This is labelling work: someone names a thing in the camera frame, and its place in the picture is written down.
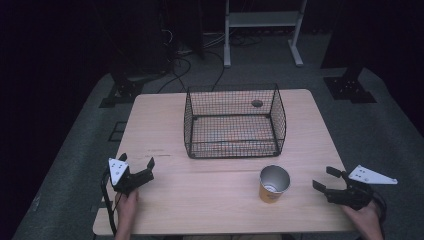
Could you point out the dark round table grommet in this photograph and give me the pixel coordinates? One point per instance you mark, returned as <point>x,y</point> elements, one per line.
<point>257,103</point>

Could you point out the person's right hand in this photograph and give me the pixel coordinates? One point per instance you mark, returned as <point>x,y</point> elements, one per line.
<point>366,220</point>

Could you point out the black stand base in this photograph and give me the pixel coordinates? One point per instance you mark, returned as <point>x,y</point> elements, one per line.
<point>350,88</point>
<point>121,91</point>

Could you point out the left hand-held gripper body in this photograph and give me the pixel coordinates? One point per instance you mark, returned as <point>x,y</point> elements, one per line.
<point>123,180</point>

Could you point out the white metal stand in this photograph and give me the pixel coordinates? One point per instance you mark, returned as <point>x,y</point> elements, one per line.
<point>263,19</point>

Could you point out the person's left hand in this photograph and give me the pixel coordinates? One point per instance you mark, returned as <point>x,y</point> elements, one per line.
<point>126,208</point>

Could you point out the orange paper cup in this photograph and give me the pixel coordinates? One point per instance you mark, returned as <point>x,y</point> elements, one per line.
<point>271,195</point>

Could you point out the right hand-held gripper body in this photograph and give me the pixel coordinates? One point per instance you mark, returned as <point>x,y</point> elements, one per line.
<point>353,196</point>

